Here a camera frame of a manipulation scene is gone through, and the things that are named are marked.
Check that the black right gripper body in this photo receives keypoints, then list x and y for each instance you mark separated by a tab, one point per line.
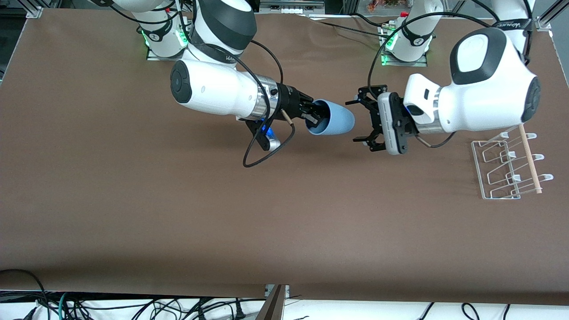
290	100

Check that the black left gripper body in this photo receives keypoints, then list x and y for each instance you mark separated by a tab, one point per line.
372	116

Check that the blue plastic cup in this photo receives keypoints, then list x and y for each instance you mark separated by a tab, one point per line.
335	119

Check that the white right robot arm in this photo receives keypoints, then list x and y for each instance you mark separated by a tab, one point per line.
213	89

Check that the wooden rack dowel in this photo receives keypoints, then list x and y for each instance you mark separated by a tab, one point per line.
530	160

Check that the brown table cover sheet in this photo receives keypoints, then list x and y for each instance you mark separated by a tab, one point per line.
284	200

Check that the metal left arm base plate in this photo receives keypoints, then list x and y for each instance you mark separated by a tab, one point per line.
402	63

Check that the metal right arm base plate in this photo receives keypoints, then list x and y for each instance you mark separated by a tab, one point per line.
153	55

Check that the aluminium frame post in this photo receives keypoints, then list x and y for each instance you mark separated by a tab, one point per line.
274	304

